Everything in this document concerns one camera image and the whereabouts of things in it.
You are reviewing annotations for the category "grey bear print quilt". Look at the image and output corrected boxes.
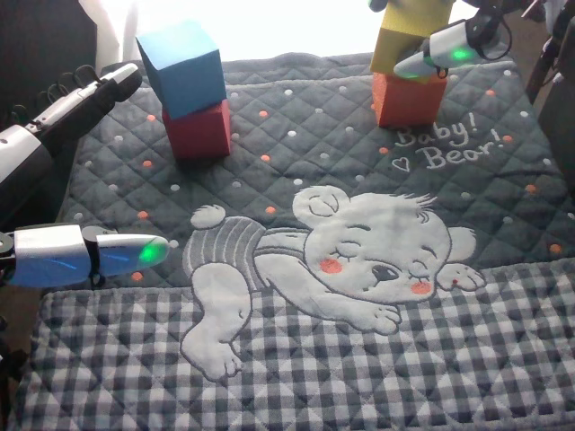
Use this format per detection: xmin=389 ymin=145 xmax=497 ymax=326
xmin=13 ymin=51 xmax=575 ymax=431

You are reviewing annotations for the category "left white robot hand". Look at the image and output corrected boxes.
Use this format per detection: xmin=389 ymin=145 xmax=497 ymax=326
xmin=0 ymin=62 xmax=171 ymax=288

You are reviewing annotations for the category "red foam cube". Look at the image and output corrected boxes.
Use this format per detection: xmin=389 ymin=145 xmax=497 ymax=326
xmin=161 ymin=99 xmax=233 ymax=162

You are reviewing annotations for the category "orange foam cube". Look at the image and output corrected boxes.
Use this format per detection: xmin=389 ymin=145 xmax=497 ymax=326
xmin=371 ymin=71 xmax=449 ymax=129

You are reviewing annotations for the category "light blue foam cube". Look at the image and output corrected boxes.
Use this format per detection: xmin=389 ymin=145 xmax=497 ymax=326
xmin=136 ymin=20 xmax=228 ymax=121

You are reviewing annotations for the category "yellow foam cube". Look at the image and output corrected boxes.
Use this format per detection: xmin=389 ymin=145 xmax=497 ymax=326
xmin=368 ymin=0 xmax=455 ymax=86

